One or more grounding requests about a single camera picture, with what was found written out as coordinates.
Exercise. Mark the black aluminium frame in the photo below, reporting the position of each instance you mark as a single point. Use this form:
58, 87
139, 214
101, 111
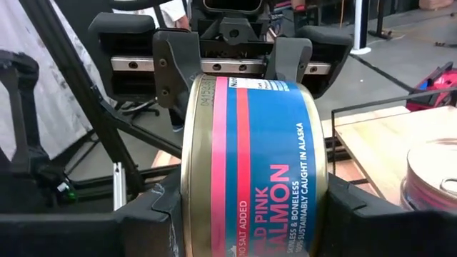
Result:
73, 71

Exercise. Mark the pink salmon can gold lid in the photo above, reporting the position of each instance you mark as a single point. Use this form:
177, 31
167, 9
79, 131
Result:
428, 167
271, 160

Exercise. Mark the white fabric sheet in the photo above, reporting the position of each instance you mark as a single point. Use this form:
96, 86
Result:
60, 89

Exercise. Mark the red black portable power unit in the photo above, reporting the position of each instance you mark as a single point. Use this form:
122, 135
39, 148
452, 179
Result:
441, 82

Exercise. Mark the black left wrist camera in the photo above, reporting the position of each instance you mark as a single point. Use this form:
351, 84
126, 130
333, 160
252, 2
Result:
233, 5

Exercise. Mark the silver aluminium extrusion piece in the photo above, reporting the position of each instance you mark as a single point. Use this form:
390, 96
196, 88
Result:
119, 185

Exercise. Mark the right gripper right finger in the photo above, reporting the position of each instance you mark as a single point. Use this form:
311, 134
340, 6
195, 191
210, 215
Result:
392, 235

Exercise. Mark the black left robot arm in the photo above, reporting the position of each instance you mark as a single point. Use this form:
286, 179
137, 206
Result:
18, 64

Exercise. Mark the white pole with base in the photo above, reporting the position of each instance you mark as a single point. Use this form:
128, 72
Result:
361, 25

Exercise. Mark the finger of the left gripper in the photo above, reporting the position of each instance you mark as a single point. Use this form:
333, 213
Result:
289, 59
175, 64

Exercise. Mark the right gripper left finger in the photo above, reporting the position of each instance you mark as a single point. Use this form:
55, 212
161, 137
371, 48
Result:
89, 235

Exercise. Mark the black office chair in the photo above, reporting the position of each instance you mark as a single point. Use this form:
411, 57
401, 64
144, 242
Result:
143, 107

